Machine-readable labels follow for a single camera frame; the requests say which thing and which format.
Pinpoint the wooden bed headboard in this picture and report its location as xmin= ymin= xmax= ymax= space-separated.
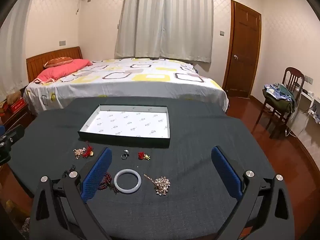
xmin=26 ymin=46 xmax=83 ymax=84

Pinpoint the white desk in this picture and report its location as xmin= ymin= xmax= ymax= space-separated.
xmin=287 ymin=89 xmax=320 ymax=138

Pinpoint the pink pillow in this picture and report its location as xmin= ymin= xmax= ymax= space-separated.
xmin=34 ymin=59 xmax=94 ymax=84

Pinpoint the orange embroidered pillow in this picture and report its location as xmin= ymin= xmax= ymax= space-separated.
xmin=43 ymin=57 xmax=73 ymax=69

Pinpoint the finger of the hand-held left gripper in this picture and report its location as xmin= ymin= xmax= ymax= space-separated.
xmin=4 ymin=125 xmax=25 ymax=141

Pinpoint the white striped curtain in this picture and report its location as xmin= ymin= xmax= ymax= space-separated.
xmin=114 ymin=0 xmax=214 ymax=64

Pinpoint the red box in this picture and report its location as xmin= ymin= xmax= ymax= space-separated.
xmin=9 ymin=97 xmax=27 ymax=113

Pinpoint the pile of clothes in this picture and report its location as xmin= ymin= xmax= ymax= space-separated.
xmin=262 ymin=81 xmax=301 ymax=113

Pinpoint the wooden chair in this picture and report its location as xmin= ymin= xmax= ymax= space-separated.
xmin=255 ymin=67 xmax=306 ymax=138

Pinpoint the dark red bead bracelet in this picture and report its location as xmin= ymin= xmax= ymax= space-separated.
xmin=97 ymin=172 xmax=120 ymax=194

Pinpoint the brown bag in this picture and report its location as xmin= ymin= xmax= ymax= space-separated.
xmin=6 ymin=91 xmax=22 ymax=104

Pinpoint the black bead necklace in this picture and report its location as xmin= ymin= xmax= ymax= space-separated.
xmin=60 ymin=164 xmax=77 ymax=179

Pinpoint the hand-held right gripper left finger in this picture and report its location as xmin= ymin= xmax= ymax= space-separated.
xmin=29 ymin=147 xmax=113 ymax=240

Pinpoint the brown wooden door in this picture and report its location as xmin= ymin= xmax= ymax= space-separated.
xmin=222 ymin=0 xmax=262 ymax=98

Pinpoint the white jade bangle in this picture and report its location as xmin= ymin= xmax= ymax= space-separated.
xmin=114 ymin=169 xmax=142 ymax=194

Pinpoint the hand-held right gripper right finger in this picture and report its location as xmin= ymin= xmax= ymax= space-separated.
xmin=211 ymin=145 xmax=295 ymax=240

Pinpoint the reddish brown bead ornament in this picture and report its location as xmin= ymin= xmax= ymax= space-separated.
xmin=144 ymin=174 xmax=171 ymax=196

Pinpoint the dark wooden nightstand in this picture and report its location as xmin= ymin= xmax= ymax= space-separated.
xmin=0 ymin=102 xmax=36 ymax=132

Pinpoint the bed with patterned cover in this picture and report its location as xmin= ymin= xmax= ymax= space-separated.
xmin=24 ymin=57 xmax=229 ymax=117

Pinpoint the shallow printed cardboard box tray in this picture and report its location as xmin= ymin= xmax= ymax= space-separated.
xmin=78 ymin=104 xmax=171 ymax=148

